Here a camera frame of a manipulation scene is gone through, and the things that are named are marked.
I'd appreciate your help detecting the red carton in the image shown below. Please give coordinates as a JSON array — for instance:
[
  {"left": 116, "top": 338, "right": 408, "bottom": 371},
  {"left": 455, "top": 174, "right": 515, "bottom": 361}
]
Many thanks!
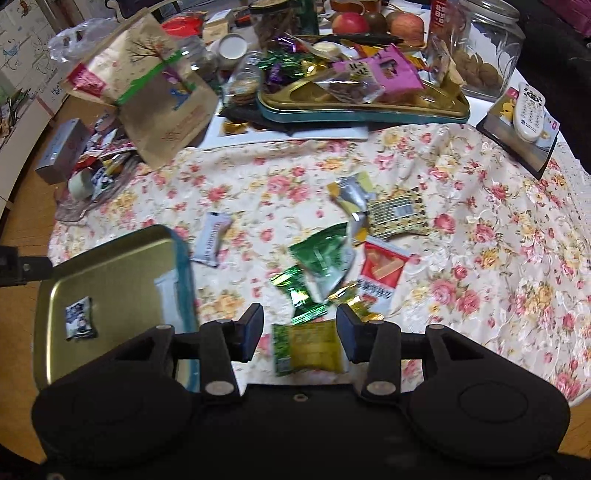
[{"left": 427, "top": 0, "right": 457, "bottom": 40}]

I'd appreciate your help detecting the pink snack packet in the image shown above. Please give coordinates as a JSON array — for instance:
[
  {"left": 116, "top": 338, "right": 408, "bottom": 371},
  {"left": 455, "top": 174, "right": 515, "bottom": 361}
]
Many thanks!
[{"left": 332, "top": 44, "right": 424, "bottom": 97}]

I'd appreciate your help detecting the green foil candy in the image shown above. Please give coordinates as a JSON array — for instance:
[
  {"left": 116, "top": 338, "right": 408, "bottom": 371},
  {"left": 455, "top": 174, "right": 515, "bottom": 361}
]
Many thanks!
[{"left": 270, "top": 265, "right": 329, "bottom": 324}]

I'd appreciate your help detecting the red apple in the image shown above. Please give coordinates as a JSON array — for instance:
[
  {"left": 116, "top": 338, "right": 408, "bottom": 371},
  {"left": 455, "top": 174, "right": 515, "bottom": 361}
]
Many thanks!
[
  {"left": 387, "top": 11, "right": 426, "bottom": 47},
  {"left": 331, "top": 12, "right": 371, "bottom": 36}
]

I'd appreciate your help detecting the clear plastic bag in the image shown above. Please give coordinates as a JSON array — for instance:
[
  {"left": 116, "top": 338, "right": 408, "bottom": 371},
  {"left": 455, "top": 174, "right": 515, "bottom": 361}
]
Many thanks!
[{"left": 47, "top": 17, "right": 116, "bottom": 63}]

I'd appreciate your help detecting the cartoon printed board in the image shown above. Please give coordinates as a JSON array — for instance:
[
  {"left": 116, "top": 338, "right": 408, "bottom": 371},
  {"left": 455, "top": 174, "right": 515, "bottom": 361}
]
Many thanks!
[{"left": 0, "top": 0, "right": 63, "bottom": 100}]

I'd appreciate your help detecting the floral tablecloth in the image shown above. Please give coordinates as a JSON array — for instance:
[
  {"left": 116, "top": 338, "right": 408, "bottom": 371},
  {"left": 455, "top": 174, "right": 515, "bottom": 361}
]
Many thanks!
[{"left": 48, "top": 122, "right": 591, "bottom": 408}]

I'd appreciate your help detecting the silver yellow snack packet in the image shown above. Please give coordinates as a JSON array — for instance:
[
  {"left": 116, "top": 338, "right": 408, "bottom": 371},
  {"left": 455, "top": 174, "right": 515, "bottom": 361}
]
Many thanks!
[{"left": 326, "top": 172, "right": 378, "bottom": 246}]

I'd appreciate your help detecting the black white candy packet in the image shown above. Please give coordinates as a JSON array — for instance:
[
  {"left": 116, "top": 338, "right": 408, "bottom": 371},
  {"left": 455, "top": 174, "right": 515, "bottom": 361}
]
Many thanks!
[{"left": 65, "top": 298, "right": 99, "bottom": 341}]

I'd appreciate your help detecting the tape roll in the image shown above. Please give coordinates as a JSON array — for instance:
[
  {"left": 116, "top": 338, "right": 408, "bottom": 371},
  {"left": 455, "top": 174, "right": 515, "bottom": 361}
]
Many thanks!
[{"left": 67, "top": 168, "right": 95, "bottom": 201}]

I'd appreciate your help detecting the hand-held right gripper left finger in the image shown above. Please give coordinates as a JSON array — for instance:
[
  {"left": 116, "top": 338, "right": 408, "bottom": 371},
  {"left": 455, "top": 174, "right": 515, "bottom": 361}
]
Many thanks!
[{"left": 99, "top": 302, "right": 265, "bottom": 398}]

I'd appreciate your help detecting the red snack packet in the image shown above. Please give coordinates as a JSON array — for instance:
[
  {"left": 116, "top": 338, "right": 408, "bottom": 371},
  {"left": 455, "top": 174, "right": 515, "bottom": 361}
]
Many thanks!
[{"left": 357, "top": 237, "right": 411, "bottom": 315}]

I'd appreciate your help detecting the blue white snack packet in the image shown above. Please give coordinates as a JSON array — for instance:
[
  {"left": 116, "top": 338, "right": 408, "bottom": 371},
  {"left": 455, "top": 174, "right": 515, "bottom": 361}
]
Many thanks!
[{"left": 91, "top": 166, "right": 116, "bottom": 201}]

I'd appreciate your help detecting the red label packet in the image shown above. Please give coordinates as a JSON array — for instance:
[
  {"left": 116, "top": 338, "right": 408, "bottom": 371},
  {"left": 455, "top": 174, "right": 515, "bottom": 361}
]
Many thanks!
[{"left": 66, "top": 62, "right": 109, "bottom": 97}]

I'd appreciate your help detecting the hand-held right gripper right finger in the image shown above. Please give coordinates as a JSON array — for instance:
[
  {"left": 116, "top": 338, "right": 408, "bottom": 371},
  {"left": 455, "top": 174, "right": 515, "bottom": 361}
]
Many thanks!
[{"left": 336, "top": 302, "right": 491, "bottom": 401}]

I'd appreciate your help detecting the yellow green snack packet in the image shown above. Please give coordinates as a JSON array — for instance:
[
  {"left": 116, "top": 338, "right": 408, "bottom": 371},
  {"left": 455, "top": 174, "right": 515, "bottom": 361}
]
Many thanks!
[{"left": 271, "top": 320, "right": 346, "bottom": 376}]

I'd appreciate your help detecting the grey cardboard box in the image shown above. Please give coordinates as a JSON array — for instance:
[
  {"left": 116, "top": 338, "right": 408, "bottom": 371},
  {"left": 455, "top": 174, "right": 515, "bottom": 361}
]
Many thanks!
[{"left": 35, "top": 118, "right": 93, "bottom": 186}]

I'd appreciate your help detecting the dark book with yellow picture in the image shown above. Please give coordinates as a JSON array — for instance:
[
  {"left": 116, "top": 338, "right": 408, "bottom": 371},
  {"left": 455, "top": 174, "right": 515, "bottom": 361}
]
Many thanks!
[{"left": 475, "top": 88, "right": 560, "bottom": 181}]

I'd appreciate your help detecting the brown kiwi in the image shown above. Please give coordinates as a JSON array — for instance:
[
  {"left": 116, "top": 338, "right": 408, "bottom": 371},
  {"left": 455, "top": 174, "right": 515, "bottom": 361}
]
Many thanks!
[{"left": 362, "top": 10, "right": 387, "bottom": 34}]

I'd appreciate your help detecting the white board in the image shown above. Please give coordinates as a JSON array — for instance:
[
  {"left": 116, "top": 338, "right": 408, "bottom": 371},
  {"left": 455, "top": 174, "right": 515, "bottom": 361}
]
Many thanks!
[{"left": 198, "top": 95, "right": 370, "bottom": 151}]

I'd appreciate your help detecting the gold patterned snack packet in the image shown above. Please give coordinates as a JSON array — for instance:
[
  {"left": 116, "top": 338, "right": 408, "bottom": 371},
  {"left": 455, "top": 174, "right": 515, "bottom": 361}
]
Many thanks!
[{"left": 366, "top": 186, "right": 433, "bottom": 241}]

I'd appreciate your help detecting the brown paper bag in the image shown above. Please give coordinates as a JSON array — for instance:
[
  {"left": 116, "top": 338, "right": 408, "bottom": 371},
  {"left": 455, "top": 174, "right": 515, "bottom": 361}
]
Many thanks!
[{"left": 61, "top": 11, "right": 220, "bottom": 171}]

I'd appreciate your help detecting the gold rectangular tin tray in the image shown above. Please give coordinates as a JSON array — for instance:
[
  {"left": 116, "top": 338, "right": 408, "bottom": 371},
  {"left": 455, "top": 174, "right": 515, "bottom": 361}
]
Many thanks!
[{"left": 34, "top": 224, "right": 200, "bottom": 393}]

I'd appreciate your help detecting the large teal gold tin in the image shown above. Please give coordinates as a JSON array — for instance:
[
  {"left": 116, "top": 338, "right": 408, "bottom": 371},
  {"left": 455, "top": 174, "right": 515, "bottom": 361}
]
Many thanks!
[{"left": 256, "top": 34, "right": 471, "bottom": 126}]

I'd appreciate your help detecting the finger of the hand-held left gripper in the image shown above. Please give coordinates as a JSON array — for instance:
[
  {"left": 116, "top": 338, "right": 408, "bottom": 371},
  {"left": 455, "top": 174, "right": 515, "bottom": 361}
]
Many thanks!
[{"left": 0, "top": 247, "right": 54, "bottom": 288}]

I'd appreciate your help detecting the small glass jar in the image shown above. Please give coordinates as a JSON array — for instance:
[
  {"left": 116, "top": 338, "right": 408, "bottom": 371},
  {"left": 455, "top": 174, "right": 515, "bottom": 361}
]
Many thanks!
[{"left": 225, "top": 51, "right": 266, "bottom": 106}]

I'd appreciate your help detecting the clear packet of brown snacks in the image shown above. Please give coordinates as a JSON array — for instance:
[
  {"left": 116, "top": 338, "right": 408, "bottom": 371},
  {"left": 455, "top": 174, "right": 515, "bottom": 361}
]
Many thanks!
[{"left": 318, "top": 76, "right": 386, "bottom": 106}]

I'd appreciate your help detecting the large glass jar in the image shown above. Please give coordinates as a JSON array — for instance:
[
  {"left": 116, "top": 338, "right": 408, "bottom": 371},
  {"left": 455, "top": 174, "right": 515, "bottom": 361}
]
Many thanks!
[{"left": 427, "top": 0, "right": 527, "bottom": 100}]

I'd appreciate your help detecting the white snack bar packet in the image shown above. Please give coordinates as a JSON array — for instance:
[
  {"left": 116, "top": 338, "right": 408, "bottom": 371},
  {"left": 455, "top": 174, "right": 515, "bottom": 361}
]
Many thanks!
[{"left": 191, "top": 211, "right": 233, "bottom": 268}]

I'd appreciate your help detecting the white remote control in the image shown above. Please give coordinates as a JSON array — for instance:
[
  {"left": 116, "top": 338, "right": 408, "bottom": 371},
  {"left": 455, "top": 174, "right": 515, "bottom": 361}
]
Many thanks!
[{"left": 512, "top": 82, "right": 549, "bottom": 141}]

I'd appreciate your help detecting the white round lid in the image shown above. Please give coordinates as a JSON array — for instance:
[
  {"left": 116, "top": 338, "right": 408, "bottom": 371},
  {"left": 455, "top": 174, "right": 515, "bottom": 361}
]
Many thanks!
[{"left": 216, "top": 33, "right": 247, "bottom": 70}]

